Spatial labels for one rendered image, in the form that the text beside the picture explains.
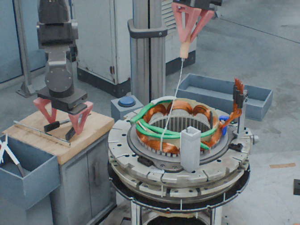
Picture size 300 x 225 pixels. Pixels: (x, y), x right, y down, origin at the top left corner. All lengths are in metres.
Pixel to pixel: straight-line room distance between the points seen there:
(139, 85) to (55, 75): 0.57
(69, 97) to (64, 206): 0.27
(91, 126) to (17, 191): 0.25
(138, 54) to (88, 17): 2.04
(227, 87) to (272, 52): 2.89
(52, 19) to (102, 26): 2.41
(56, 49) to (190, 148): 0.35
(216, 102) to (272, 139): 1.86
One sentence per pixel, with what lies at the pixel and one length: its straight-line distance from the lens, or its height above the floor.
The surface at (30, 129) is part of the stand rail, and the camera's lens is 1.37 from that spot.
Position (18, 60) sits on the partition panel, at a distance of 3.77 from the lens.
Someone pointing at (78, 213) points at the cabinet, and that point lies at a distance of 1.43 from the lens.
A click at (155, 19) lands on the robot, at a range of 1.63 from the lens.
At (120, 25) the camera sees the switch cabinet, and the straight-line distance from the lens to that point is 3.51.
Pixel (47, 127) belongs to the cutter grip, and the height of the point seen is 1.09.
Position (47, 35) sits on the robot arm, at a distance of 1.20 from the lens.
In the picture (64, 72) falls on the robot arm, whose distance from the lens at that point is 1.16.
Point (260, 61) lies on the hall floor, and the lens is 4.30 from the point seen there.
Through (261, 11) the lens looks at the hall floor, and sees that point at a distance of 5.32.
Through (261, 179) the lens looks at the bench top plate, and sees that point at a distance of 1.69.
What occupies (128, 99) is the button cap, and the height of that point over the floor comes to 1.04.
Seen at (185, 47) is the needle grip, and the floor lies 1.32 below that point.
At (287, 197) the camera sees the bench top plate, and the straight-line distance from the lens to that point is 1.64.
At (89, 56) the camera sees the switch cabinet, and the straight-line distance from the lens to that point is 3.80.
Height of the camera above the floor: 1.78
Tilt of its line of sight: 30 degrees down
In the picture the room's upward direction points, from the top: 1 degrees counter-clockwise
